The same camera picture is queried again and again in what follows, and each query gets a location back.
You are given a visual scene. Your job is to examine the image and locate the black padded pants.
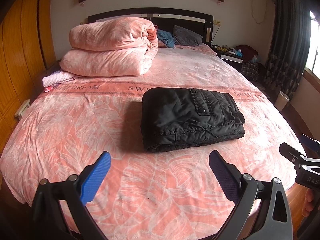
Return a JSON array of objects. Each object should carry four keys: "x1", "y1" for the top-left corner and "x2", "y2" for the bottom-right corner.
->
[{"x1": 140, "y1": 87, "x2": 245, "y2": 153}]

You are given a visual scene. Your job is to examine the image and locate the person's right hand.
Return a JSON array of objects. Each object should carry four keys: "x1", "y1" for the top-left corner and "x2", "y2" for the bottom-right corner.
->
[{"x1": 302, "y1": 189, "x2": 315, "y2": 217}]

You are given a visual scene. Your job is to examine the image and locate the white waste bin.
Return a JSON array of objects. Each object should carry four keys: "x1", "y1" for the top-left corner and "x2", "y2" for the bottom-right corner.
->
[{"x1": 274, "y1": 91, "x2": 290, "y2": 112}]

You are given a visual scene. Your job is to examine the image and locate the pink bed with blanket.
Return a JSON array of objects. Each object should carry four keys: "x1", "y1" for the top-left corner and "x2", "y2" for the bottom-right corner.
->
[{"x1": 1, "y1": 48, "x2": 303, "y2": 239}]

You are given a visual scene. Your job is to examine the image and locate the window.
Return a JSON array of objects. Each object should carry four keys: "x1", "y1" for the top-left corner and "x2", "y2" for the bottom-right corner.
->
[{"x1": 306, "y1": 12, "x2": 320, "y2": 77}]

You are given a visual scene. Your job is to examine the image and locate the dark patterned curtain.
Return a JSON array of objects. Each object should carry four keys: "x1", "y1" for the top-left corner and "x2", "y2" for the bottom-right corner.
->
[{"x1": 264, "y1": 0, "x2": 311, "y2": 99}]

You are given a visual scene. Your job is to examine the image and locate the small white side stool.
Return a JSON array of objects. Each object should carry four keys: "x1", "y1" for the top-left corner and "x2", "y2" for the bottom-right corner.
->
[{"x1": 14, "y1": 99, "x2": 30, "y2": 120}]

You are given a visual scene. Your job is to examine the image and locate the folded pink white towel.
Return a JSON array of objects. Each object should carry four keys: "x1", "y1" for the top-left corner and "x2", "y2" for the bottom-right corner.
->
[{"x1": 42, "y1": 70, "x2": 79, "y2": 88}]

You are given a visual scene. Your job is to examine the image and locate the black nightstand with clutter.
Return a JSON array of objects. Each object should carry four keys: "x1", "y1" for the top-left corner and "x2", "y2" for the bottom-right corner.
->
[{"x1": 212, "y1": 45, "x2": 244, "y2": 64}]

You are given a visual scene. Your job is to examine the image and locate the folded pink comforter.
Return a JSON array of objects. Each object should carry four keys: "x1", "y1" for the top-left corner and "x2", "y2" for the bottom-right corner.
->
[{"x1": 59, "y1": 17, "x2": 158, "y2": 77}]

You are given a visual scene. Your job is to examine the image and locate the wooden wardrobe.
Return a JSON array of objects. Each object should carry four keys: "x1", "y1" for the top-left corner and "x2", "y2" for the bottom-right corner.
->
[{"x1": 1, "y1": 0, "x2": 56, "y2": 148}]

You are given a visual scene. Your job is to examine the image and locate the blue garment on bed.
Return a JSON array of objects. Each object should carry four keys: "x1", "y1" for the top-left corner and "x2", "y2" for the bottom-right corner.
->
[{"x1": 157, "y1": 29, "x2": 175, "y2": 48}]

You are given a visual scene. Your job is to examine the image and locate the dark grey pillow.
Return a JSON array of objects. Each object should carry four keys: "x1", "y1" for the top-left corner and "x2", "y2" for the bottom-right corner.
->
[{"x1": 172, "y1": 25, "x2": 203, "y2": 47}]

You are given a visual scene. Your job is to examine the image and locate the dark wooden headboard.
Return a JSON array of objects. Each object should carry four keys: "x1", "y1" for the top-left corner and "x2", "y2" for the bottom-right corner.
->
[{"x1": 87, "y1": 7, "x2": 214, "y2": 46}]

